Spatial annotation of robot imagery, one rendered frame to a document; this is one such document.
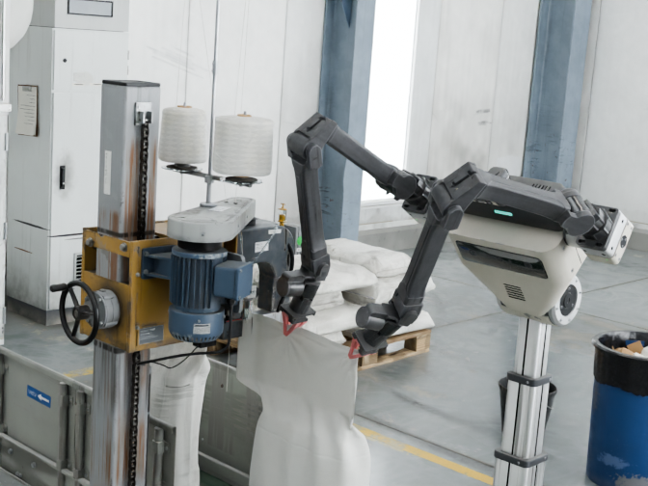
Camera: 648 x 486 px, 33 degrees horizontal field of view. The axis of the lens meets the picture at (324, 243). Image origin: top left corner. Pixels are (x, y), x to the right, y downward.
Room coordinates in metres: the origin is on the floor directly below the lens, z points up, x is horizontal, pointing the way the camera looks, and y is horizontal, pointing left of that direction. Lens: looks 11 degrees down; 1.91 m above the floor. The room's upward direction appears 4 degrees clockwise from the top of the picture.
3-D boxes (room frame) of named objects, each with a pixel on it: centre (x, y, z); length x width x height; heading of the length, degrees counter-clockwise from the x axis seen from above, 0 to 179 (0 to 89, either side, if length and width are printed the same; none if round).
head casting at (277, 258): (3.33, 0.28, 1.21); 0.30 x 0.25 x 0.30; 47
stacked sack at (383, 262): (6.73, -0.22, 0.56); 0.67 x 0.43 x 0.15; 47
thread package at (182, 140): (3.16, 0.43, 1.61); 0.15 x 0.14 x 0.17; 47
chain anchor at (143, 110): (2.93, 0.51, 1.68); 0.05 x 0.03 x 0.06; 137
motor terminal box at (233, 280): (2.84, 0.24, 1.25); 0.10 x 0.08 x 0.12; 162
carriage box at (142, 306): (3.05, 0.49, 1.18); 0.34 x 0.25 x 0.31; 137
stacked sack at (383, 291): (6.57, -0.37, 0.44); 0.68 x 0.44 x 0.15; 137
